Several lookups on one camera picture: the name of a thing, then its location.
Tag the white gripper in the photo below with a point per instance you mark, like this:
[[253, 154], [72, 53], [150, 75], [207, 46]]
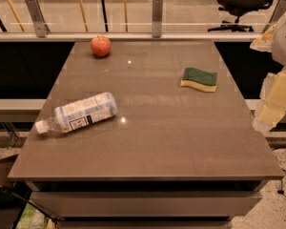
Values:
[[284, 42]]

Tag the green and yellow sponge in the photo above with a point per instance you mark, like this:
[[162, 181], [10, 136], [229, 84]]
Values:
[[200, 80]]

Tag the red apple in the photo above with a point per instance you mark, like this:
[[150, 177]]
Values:
[[101, 46]]

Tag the black office chair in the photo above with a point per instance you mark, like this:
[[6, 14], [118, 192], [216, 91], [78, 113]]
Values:
[[238, 8]]

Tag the clear plastic water bottle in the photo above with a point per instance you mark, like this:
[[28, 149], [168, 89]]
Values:
[[79, 114]]

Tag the grey table drawer front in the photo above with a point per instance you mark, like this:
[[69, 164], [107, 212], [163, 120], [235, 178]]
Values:
[[146, 204]]

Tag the green and white package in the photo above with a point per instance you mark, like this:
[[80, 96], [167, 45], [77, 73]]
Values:
[[31, 218]]

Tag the right metal railing bracket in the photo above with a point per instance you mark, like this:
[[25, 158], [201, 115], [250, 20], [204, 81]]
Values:
[[279, 10]]

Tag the metal railing bracket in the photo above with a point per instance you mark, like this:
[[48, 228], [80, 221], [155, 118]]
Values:
[[157, 15], [279, 10], [40, 26]]

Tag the middle metal railing bracket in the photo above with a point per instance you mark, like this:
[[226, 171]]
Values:
[[157, 15]]

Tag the left metal railing bracket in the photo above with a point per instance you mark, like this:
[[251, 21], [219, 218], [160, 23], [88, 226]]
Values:
[[40, 26]]

